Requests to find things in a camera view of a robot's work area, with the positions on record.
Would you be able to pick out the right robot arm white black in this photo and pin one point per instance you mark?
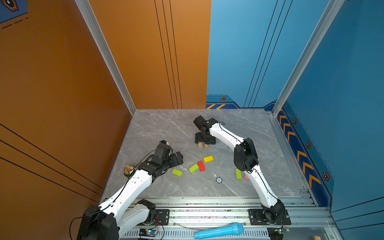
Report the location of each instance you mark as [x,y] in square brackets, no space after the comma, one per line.
[246,161]

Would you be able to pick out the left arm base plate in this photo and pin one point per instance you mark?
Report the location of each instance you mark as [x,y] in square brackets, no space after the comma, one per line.
[162,217]

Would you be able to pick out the lone green wood block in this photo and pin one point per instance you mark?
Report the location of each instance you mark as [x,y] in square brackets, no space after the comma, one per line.
[177,172]

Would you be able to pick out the corner aluminium post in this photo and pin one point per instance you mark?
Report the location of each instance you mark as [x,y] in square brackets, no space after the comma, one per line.
[319,32]
[101,42]

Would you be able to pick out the right corner aluminium post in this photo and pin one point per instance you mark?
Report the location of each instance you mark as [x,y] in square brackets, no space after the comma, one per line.
[319,32]

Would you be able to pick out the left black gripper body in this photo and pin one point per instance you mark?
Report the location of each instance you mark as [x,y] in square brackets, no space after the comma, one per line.
[171,161]

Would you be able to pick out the cyan toy microphone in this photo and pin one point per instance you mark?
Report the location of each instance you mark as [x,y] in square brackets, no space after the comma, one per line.
[234,229]

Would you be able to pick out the blue poker chip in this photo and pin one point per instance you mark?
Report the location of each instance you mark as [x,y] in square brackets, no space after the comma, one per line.
[219,180]

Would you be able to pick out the red wood block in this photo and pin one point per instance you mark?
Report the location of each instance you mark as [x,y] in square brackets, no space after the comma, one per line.
[201,166]

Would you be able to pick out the small circuit board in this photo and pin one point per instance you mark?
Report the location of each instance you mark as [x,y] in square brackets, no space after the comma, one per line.
[148,234]

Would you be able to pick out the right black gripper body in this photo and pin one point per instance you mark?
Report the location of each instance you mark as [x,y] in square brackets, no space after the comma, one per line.
[200,137]

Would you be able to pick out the green block beside red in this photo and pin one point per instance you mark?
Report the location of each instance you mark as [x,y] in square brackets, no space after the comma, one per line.
[193,168]

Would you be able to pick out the green block beside pink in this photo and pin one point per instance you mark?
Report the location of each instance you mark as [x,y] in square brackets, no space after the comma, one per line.
[238,174]

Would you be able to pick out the green drink can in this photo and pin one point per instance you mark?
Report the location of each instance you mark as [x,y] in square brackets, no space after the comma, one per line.
[129,171]

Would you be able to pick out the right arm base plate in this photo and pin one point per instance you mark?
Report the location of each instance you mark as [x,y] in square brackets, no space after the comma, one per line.
[259,217]

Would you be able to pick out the left corner aluminium post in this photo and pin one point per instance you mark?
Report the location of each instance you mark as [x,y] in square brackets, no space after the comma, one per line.
[101,42]

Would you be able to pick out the yellow wood block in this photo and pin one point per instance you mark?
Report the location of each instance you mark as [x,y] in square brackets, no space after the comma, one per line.
[208,159]

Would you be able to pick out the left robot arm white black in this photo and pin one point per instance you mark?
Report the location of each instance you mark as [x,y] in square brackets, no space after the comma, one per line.
[111,220]

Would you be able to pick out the aluminium rail frame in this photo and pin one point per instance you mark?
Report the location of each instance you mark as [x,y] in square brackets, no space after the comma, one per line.
[191,215]

